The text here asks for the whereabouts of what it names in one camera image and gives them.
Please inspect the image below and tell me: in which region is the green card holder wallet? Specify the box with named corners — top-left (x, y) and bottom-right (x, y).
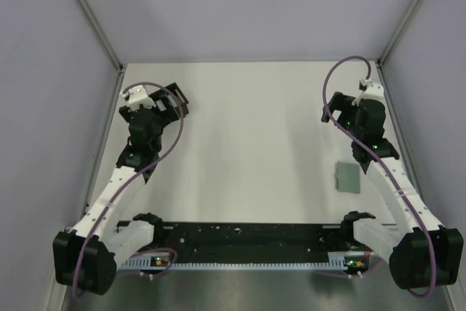
top-left (334, 162), bottom-right (360, 194)

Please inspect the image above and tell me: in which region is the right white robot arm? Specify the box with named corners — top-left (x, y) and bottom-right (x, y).
top-left (321, 92), bottom-right (464, 290)

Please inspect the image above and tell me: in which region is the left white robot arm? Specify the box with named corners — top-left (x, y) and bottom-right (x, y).
top-left (52, 82), bottom-right (189, 295)

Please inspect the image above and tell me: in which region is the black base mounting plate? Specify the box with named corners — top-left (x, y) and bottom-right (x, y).
top-left (141, 221), bottom-right (375, 267)

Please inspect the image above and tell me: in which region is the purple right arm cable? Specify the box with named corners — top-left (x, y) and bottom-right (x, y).
top-left (323, 55), bottom-right (440, 296)

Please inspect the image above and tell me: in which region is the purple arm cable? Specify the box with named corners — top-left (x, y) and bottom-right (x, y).
top-left (71, 82), bottom-right (185, 299)
top-left (323, 55), bottom-right (440, 296)

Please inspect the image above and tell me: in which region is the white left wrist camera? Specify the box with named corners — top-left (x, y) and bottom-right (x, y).
top-left (120, 84), bottom-right (156, 111)

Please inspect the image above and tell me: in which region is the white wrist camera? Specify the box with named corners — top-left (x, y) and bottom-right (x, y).
top-left (352, 79), bottom-right (384, 106)
top-left (120, 84), bottom-right (156, 111)

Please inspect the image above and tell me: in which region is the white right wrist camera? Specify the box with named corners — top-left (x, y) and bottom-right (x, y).
top-left (352, 79), bottom-right (384, 106)

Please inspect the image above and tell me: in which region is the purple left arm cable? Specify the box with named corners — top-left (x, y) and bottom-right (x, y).
top-left (71, 82), bottom-right (185, 299)

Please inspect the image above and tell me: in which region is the left aluminium corner post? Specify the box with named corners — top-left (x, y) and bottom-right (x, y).
top-left (74, 0), bottom-right (124, 72)

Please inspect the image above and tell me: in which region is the aluminium corner post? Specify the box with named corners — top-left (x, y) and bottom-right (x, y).
top-left (74, 0), bottom-right (124, 72)
top-left (376, 0), bottom-right (424, 68)

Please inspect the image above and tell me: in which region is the grey slotted cable duct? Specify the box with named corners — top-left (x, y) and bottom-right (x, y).
top-left (119, 256), bottom-right (348, 271)

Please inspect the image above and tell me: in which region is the right aluminium corner post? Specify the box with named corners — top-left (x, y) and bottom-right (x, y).
top-left (376, 0), bottom-right (424, 68)

